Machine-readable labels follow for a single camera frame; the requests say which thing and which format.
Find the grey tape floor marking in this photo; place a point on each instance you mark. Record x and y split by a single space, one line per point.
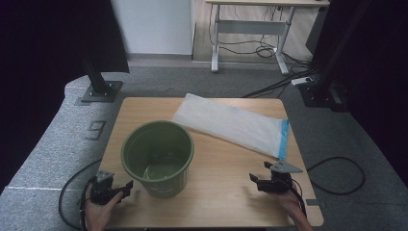
95 130

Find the green plastic bucket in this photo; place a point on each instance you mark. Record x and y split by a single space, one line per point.
157 160

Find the person's right hand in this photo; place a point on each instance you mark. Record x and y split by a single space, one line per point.
290 203

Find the white plastic bag blue strip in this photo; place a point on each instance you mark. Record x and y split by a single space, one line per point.
231 123

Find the grey tape strip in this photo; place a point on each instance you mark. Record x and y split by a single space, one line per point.
312 202

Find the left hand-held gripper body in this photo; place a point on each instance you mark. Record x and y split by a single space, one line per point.
102 189

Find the person's left hand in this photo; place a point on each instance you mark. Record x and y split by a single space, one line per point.
97 216

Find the white power strip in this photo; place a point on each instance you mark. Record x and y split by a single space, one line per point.
301 81

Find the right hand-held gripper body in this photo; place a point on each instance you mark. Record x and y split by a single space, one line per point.
279 184

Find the white metal frame desk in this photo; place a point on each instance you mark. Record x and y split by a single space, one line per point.
253 27

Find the dark curtain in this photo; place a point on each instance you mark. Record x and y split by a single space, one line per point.
385 80
48 64

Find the black metal stand square base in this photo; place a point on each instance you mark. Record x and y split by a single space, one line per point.
101 89

